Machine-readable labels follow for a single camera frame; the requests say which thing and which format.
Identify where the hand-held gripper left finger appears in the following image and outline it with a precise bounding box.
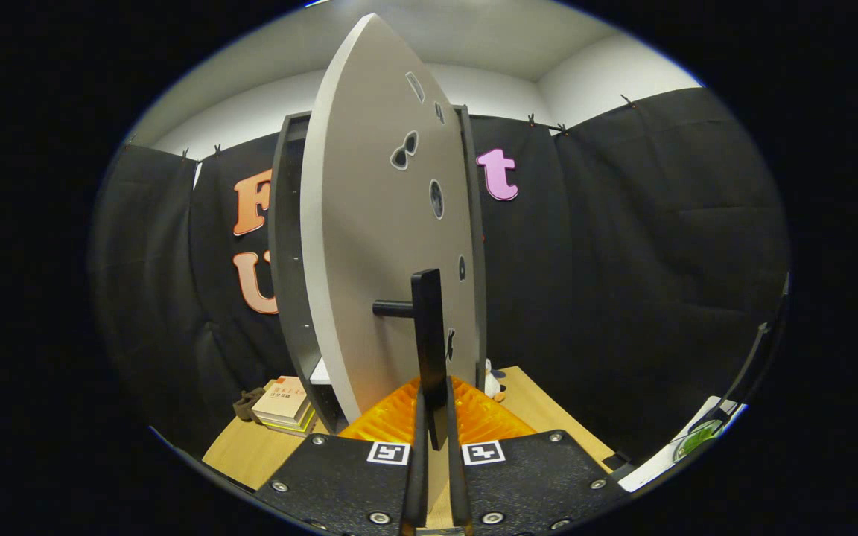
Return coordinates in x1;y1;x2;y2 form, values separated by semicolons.
254;376;430;536

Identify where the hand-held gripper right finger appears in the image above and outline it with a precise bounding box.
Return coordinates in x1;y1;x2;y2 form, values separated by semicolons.
445;374;627;536

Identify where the dark grey shoe cabinet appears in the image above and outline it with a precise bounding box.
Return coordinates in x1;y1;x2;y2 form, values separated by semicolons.
269;104;488;436

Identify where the penguin plush toy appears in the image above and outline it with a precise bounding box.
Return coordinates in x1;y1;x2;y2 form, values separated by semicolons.
483;359;508;403

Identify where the grey book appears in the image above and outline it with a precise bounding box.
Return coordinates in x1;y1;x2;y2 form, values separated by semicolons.
273;417;319;438

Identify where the yellow edged book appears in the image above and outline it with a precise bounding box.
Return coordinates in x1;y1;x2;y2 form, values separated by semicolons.
259;406;317;433

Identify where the dark brown small object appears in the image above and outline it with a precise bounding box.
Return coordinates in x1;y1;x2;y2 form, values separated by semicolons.
232;387;266;422

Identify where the white flat object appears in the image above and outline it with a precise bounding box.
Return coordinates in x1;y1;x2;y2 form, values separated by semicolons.
617;398;749;492

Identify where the green round object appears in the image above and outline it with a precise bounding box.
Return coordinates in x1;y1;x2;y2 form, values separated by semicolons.
673;419;724;459

